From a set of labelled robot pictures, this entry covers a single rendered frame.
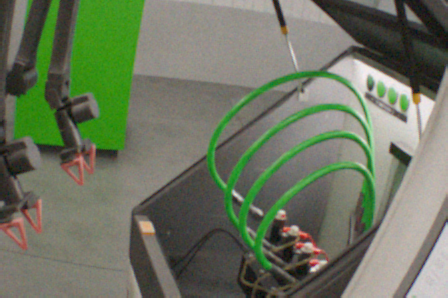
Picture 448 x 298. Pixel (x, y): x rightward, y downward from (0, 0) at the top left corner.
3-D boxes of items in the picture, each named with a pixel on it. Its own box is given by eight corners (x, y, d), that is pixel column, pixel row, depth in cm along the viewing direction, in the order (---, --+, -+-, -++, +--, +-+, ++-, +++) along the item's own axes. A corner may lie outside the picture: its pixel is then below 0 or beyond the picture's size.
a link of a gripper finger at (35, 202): (54, 227, 128) (38, 189, 126) (43, 239, 121) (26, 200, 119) (32, 231, 129) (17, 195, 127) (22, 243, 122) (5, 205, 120)
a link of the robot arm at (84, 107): (55, 85, 162) (45, 91, 154) (89, 71, 160) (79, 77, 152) (68, 125, 164) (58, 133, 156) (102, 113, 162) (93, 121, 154)
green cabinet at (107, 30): (111, 126, 547) (132, -15, 512) (123, 160, 469) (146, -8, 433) (17, 119, 518) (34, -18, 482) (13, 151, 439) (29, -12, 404)
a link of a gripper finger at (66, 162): (97, 176, 162) (85, 144, 160) (89, 185, 155) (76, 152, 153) (77, 182, 164) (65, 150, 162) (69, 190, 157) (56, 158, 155)
